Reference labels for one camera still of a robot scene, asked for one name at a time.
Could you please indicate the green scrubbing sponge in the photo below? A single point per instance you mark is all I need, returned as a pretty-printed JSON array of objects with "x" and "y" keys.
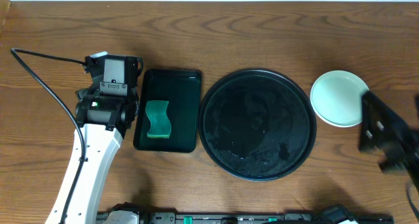
[{"x": 160, "y": 125}]

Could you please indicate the mint green plate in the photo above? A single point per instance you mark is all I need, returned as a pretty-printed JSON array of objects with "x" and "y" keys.
[{"x": 336, "y": 98}]

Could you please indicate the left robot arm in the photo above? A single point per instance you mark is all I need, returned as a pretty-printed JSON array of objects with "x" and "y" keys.
[{"x": 95, "y": 146}]

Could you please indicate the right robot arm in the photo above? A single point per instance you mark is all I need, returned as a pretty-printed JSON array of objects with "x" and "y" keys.
[{"x": 383, "y": 129}]

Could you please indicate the dark rectangular sponge tray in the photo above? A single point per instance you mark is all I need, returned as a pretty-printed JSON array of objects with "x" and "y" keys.
[{"x": 182, "y": 89}]

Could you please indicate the round black serving tray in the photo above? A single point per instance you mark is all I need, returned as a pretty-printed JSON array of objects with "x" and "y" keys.
[{"x": 257, "y": 124}]

